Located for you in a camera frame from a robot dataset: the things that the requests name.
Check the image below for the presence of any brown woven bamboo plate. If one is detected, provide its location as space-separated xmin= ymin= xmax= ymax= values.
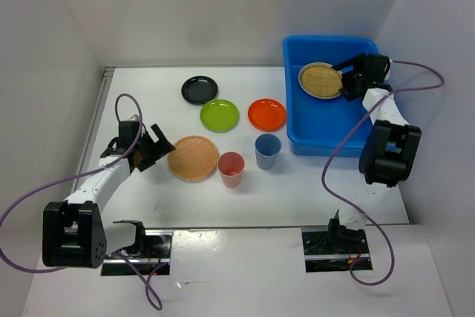
xmin=168 ymin=135 xmax=218 ymax=182

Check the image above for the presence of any green-rimmed bamboo woven plate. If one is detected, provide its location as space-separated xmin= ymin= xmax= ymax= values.
xmin=298 ymin=62 xmax=342 ymax=99

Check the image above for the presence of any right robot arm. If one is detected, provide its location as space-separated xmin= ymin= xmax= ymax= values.
xmin=325 ymin=53 xmax=422 ymax=252

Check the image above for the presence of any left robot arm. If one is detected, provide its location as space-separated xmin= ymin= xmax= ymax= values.
xmin=42 ymin=120 xmax=175 ymax=268

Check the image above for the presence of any blue plastic bin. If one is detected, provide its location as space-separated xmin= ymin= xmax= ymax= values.
xmin=283 ymin=36 xmax=379 ymax=157

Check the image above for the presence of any green round plate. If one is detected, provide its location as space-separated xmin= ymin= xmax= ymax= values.
xmin=200 ymin=99 xmax=240 ymax=132

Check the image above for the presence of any black round plate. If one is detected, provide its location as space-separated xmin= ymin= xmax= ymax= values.
xmin=181 ymin=76 xmax=218 ymax=105

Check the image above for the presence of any pink plastic cup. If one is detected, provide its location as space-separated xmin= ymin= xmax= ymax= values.
xmin=217 ymin=151 xmax=245 ymax=188

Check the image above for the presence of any orange round plate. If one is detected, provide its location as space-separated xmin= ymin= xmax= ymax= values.
xmin=247 ymin=98 xmax=286 ymax=131

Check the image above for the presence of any blue plastic cup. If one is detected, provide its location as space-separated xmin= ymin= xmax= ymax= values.
xmin=255 ymin=134 xmax=281 ymax=170

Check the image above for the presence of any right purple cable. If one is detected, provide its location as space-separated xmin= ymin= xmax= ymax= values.
xmin=321 ymin=59 xmax=445 ymax=287

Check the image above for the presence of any aluminium table edge rail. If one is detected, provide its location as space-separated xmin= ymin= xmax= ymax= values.
xmin=73 ymin=66 xmax=116 ymax=176

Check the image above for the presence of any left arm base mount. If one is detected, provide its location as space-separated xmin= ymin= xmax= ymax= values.
xmin=101 ymin=229 xmax=173 ymax=276

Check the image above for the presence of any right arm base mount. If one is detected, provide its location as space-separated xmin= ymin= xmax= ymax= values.
xmin=301 ymin=229 xmax=373 ymax=273

